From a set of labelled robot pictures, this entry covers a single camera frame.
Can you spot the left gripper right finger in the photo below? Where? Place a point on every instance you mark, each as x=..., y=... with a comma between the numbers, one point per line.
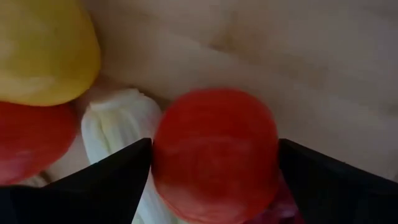
x=342, y=199

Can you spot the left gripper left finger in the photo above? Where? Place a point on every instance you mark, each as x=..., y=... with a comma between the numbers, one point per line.
x=93, y=193

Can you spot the red orange tomato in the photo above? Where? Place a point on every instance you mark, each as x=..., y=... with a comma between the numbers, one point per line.
x=214, y=149

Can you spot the orange red peach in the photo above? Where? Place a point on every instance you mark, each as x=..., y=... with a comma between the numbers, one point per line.
x=28, y=140

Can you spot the yellow lemon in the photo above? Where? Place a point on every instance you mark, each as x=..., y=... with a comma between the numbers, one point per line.
x=46, y=49

